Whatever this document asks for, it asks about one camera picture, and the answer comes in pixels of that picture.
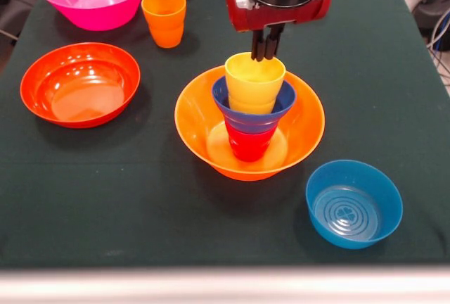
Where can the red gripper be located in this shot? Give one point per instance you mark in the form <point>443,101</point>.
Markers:
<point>246,19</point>

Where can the yellow cup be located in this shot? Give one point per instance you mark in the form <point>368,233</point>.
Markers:
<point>255,89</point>

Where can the dark blue bowl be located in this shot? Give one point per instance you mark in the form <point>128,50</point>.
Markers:
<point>253,122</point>

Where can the small orange cup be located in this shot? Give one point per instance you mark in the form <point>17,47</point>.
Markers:
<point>165,33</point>

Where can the magenta cup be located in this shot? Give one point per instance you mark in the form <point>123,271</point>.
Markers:
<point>249,145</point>

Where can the light blue bowl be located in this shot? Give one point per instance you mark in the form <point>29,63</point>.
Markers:
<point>351,184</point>

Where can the shallow red-orange bowl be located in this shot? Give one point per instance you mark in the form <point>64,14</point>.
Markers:
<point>81,82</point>

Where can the dark green tablecloth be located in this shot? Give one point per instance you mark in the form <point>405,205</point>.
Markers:
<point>105,195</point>

